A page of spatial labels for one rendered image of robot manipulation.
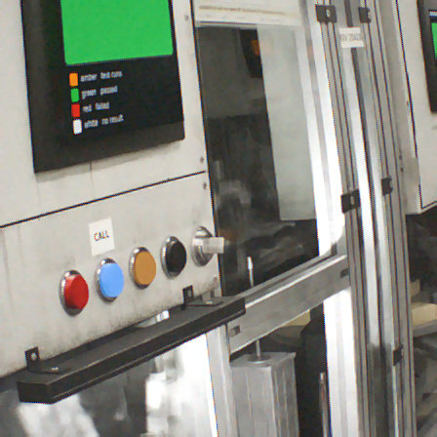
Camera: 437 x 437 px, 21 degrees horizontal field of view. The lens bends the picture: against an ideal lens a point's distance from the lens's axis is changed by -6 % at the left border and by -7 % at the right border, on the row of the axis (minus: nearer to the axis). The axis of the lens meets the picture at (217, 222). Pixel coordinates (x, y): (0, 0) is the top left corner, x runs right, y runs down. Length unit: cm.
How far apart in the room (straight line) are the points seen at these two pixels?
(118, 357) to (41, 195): 15
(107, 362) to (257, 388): 82
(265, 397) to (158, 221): 69
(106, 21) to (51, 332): 29
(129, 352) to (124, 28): 30
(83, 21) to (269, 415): 93
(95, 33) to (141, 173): 17
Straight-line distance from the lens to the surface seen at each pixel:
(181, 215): 123
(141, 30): 114
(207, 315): 118
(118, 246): 113
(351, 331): 168
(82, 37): 105
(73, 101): 103
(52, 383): 96
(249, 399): 185
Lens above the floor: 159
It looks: 7 degrees down
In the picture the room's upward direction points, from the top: 6 degrees counter-clockwise
